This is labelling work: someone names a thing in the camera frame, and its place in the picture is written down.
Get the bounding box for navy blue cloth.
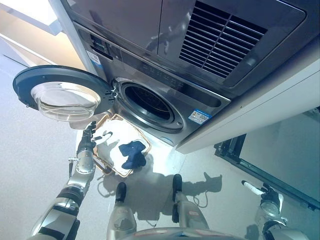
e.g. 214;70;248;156
118;140;147;170

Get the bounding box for black robot foot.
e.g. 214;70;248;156
115;181;128;204
172;173;183;195

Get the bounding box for white cabinet side panel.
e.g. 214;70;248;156
174;58;320;155
48;0;101;76

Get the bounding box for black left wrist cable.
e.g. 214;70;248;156
67;156;78;183

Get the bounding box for black right robot foot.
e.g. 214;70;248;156
172;173;183;195

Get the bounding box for white cloth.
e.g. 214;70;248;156
93;119;148;173

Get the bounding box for blue white energy label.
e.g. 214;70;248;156
86;49;104;73

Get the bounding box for grey robot waist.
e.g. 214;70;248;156
124;226;247;240

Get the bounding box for silver left robot leg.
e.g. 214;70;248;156
106;198;137;240

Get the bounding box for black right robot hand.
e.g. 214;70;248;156
241;179;285;211

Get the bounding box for dark appliance with vent grille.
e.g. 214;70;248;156
59;0;320;98

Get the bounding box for silver right robot leg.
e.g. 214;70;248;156
171;191;210;231

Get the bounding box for black left robot foot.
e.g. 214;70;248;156
115;181;128;204

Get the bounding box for black sliding door frame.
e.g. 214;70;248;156
213;107;320;212

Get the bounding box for round washing machine door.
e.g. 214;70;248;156
12;65;118;124

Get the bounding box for tan wicker laundry basket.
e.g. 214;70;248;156
93;113;153;178

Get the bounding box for silver robot leg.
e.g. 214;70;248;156
171;191;210;231
106;198;137;240

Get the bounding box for blue warning sticker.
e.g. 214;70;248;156
188;109;213;125

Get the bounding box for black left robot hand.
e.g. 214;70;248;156
78;120;112;151

